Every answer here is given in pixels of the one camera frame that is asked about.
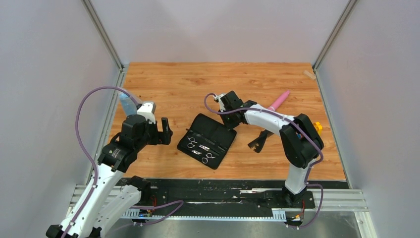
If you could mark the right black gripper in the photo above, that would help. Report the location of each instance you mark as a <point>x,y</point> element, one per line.
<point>230,126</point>

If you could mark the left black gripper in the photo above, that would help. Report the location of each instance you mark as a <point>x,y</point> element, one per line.
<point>164,137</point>

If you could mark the silver scissors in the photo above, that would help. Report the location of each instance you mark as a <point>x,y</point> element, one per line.
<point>207,153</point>
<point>191,137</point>

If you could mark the black zippered tool case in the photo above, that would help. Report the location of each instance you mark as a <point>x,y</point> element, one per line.
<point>210,133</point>

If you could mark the black handled comb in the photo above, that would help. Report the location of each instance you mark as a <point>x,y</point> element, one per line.
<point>258,143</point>

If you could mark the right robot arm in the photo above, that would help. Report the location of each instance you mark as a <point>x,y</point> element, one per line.
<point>301,142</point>

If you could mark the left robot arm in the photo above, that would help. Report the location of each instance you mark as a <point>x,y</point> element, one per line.
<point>92,217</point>

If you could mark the pink hair trimmer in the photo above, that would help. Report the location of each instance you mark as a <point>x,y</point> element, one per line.
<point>279,101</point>

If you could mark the clear blue spray bottle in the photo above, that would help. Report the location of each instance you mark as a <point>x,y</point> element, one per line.
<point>129,107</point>

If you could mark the tape piece on table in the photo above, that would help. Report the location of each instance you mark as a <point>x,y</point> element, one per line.
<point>309,74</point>

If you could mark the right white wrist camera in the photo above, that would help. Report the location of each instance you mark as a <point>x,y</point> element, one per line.
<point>218,99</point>

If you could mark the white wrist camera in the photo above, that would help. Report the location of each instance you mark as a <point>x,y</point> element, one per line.
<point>218,99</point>
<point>147,110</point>

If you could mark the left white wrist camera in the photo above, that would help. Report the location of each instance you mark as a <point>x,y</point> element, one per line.
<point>147,110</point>

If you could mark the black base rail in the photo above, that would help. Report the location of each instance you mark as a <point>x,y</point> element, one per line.
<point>225,198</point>

